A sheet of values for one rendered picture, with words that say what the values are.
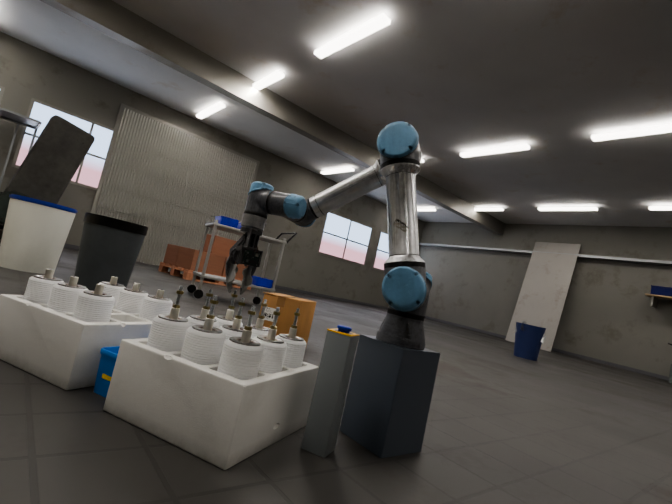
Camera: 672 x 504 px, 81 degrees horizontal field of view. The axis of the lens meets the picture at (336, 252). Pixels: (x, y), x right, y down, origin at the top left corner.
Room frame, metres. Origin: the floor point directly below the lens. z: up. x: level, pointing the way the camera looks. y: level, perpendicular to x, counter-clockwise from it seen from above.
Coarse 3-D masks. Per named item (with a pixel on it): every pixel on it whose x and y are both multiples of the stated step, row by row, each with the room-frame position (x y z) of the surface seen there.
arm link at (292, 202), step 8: (272, 192) 1.22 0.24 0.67; (280, 192) 1.22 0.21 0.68; (272, 200) 1.20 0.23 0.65; (280, 200) 1.20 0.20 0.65; (288, 200) 1.19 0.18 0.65; (296, 200) 1.18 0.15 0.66; (304, 200) 1.22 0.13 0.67; (272, 208) 1.21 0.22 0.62; (280, 208) 1.20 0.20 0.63; (288, 208) 1.19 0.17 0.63; (296, 208) 1.19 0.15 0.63; (304, 208) 1.23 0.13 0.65; (288, 216) 1.21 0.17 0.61; (296, 216) 1.20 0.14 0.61
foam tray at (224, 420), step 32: (128, 352) 1.00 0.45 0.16; (160, 352) 0.97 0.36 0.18; (128, 384) 0.99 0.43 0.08; (160, 384) 0.95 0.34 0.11; (192, 384) 0.92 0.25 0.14; (224, 384) 0.88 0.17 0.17; (256, 384) 0.90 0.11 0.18; (288, 384) 1.05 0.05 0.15; (128, 416) 0.98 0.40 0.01; (160, 416) 0.94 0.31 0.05; (192, 416) 0.91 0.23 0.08; (224, 416) 0.87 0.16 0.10; (256, 416) 0.93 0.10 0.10; (288, 416) 1.09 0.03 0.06; (192, 448) 0.90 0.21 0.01; (224, 448) 0.87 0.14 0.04; (256, 448) 0.97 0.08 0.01
